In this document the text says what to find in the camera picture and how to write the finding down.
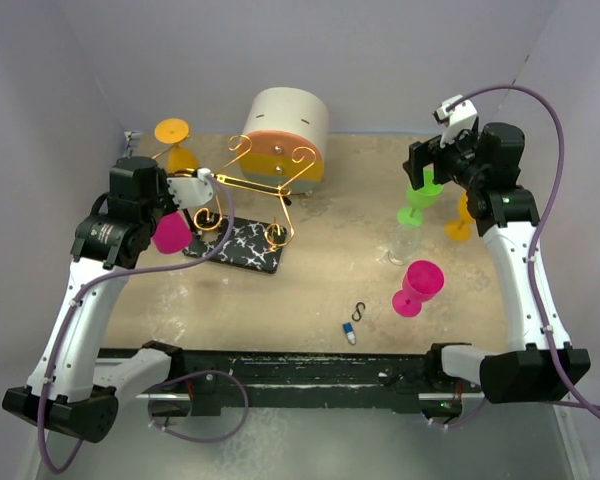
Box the white round drawer cabinet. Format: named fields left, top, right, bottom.
left=239, top=87, right=329, bottom=195

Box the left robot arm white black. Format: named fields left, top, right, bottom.
left=2, top=156, right=186, bottom=443

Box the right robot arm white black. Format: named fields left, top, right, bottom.
left=403, top=122, right=591, bottom=404

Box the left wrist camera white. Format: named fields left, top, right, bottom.
left=167, top=168, right=215, bottom=210

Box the pink wine glass front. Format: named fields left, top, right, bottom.
left=392, top=260, right=445, bottom=317

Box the black s-hook carabiner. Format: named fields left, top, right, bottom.
left=351, top=301, right=366, bottom=322

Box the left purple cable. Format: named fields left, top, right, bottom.
left=37, top=172, right=235, bottom=475

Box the gold wire wine glass rack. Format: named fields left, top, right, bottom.
left=149, top=133, right=319, bottom=275

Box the clear wine glass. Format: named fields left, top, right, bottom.
left=387, top=224, right=422, bottom=266

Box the green wine glass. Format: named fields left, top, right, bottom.
left=397, top=169, right=443, bottom=227

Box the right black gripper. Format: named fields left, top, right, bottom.
left=404, top=122, right=487, bottom=191

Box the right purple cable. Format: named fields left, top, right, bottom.
left=447, top=84, right=600, bottom=430

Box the orange wine glass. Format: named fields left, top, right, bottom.
left=445, top=193, right=474, bottom=242
left=154, top=118, right=199, bottom=174

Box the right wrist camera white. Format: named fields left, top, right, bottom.
left=433, top=95, right=478, bottom=148

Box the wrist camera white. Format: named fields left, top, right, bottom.
left=167, top=168, right=215, bottom=210
left=433, top=95, right=478, bottom=148

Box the purple cable loop under rail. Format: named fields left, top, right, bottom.
left=147, top=368, right=251, bottom=444

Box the small blue white bottle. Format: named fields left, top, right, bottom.
left=342, top=322, right=357, bottom=345

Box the pink wine glass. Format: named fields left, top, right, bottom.
left=392, top=260, right=445, bottom=317
left=152, top=212, right=193, bottom=254

